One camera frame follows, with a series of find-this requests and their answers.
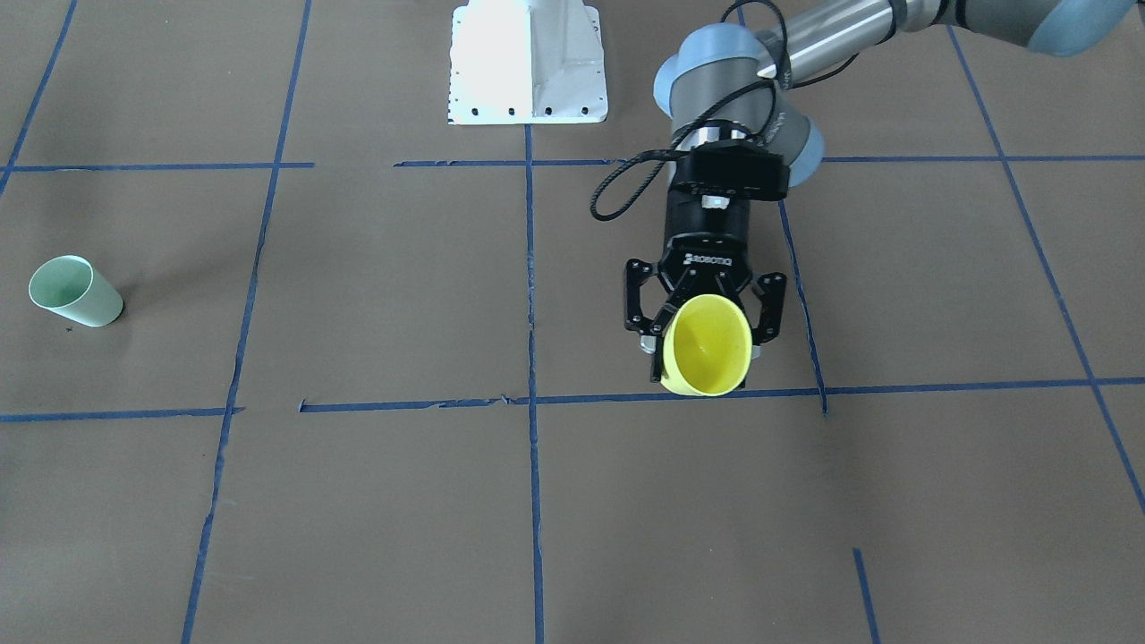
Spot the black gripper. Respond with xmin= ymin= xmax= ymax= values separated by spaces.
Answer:
xmin=623 ymin=140 xmax=790 ymax=383

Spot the yellow plastic cup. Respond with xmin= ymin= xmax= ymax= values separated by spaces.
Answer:
xmin=661 ymin=294 xmax=753 ymax=398

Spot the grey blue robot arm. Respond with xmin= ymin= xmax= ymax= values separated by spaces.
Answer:
xmin=589 ymin=1 xmax=1132 ymax=398

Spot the light green plastic cup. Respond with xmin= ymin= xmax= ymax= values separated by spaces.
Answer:
xmin=27 ymin=254 xmax=125 ymax=327

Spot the black coiled gripper cable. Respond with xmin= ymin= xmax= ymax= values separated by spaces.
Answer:
xmin=589 ymin=0 xmax=860 ymax=222

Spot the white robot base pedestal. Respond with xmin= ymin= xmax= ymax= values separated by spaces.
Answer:
xmin=447 ymin=1 xmax=609 ymax=126

